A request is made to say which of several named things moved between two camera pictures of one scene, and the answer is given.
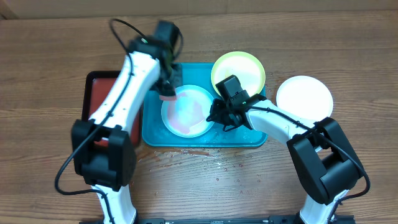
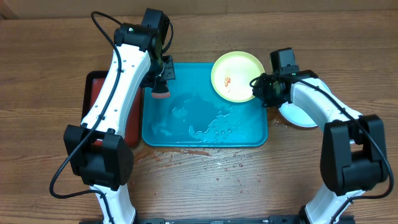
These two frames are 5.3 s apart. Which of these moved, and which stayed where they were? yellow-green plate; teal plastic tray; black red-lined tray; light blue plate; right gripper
Moved: right gripper; light blue plate
Stayed: yellow-green plate; teal plastic tray; black red-lined tray
